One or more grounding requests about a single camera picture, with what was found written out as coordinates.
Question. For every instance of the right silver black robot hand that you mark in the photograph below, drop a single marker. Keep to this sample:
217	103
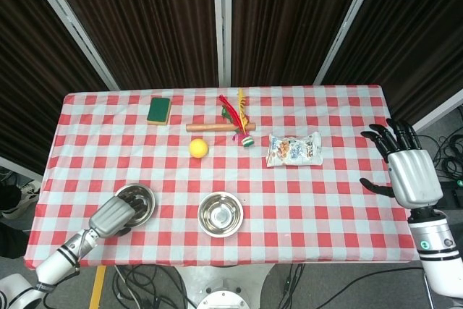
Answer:
414	178

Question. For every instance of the wooden rolling pin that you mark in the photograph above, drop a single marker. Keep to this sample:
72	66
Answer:
206	127

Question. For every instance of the yellow ball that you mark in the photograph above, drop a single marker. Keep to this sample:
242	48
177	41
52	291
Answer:
199	148

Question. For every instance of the white black sneaker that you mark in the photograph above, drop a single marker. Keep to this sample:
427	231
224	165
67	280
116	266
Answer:
25	198

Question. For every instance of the black power strip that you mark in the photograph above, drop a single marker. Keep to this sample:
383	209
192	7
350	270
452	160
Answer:
454	195

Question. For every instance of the red white checkered tablecloth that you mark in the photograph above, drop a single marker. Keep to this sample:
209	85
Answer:
253	178

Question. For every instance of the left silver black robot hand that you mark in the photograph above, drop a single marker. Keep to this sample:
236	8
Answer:
110	216

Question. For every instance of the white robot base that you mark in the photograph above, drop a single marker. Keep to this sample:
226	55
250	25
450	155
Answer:
224	298

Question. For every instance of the white partition post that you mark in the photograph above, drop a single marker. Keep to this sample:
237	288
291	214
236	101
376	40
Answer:
70	21
222	23
346	23

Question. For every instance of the yellow floor tape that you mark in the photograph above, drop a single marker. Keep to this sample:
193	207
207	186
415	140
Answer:
97	287

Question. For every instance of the colourful feather shuttlecock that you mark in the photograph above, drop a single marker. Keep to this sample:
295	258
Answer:
247	141

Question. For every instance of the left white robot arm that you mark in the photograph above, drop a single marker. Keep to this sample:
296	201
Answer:
58	262

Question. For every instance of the white snack bag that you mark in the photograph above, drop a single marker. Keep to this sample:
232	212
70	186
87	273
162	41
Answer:
293	151

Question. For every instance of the dark brown curtain panel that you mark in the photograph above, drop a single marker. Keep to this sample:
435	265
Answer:
36	70
289	23
416	34
144	26

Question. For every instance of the white partition base rail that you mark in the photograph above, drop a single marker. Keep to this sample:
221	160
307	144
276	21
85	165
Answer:
21	170
445	112

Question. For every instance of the green yellow scouring sponge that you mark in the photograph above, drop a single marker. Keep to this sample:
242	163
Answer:
159	110

